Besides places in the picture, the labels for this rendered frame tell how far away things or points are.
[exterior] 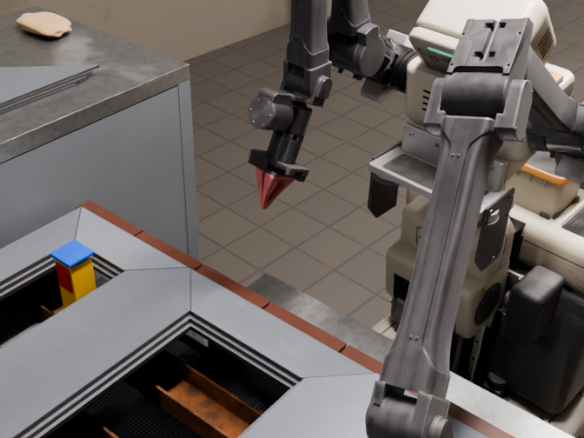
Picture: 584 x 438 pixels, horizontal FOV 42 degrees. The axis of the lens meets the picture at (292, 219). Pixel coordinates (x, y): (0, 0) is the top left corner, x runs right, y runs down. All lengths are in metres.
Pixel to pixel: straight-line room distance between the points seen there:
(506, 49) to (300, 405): 0.66
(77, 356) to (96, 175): 0.54
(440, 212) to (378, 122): 3.08
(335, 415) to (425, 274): 0.47
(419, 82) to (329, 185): 1.92
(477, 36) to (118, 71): 1.09
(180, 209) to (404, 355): 1.28
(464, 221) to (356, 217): 2.34
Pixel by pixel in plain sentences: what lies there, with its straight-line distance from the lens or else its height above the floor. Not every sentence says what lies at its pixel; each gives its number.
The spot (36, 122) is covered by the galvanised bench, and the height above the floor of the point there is 1.05.
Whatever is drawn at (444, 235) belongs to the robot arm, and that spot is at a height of 1.31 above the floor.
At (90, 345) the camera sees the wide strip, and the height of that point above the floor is 0.84.
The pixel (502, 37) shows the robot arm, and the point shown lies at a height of 1.47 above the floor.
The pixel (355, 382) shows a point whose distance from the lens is 1.31.
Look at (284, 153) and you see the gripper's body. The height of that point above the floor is 1.10.
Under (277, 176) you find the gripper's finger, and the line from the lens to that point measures 1.39.
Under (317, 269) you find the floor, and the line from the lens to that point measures 2.88.
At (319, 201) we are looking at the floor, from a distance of 3.26.
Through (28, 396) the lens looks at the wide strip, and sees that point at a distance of 1.33.
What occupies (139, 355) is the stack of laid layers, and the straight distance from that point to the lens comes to 1.37.
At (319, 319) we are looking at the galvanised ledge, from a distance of 1.66.
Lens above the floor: 1.79
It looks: 35 degrees down
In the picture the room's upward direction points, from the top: 2 degrees clockwise
